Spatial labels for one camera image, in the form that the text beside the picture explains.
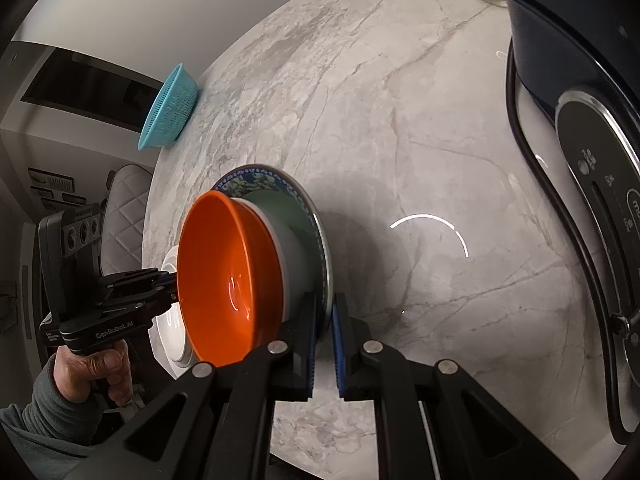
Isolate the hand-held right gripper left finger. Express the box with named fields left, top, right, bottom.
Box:
left=65, top=291, right=322, bottom=480

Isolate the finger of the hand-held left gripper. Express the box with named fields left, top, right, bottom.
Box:
left=97, top=268, right=179, bottom=294
left=100, top=287, right=180, bottom=317

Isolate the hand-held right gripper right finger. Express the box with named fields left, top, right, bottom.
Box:
left=328, top=292, right=576, bottom=480

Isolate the large white plate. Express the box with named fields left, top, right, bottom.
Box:
left=155, top=244, right=202, bottom=365

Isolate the orange bowl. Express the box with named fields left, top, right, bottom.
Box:
left=177, top=190, right=291, bottom=367

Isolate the white bowl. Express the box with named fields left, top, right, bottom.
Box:
left=234, top=198, right=314, bottom=322

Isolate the blue floral patterned plate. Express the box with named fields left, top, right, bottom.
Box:
left=212, top=163, right=334, bottom=334

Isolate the person's left forearm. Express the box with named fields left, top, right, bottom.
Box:
left=0, top=355, right=103, bottom=457

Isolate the person's left hand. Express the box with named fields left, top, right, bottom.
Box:
left=53, top=345, right=134, bottom=407

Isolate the white quilted chair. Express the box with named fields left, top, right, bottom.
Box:
left=99, top=164, right=154, bottom=274

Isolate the person's grey clothing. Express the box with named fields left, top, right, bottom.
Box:
left=0, top=407, right=96, bottom=480

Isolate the teal plastic colander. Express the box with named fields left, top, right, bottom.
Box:
left=138, top=63, right=199, bottom=151

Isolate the dark blue kitchen appliance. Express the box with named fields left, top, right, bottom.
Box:
left=487, top=0, right=640, bottom=382

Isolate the framed wall picture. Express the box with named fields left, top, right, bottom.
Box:
left=28, top=168, right=76, bottom=192

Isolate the black power cable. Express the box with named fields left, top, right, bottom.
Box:
left=504, top=40, right=640, bottom=447

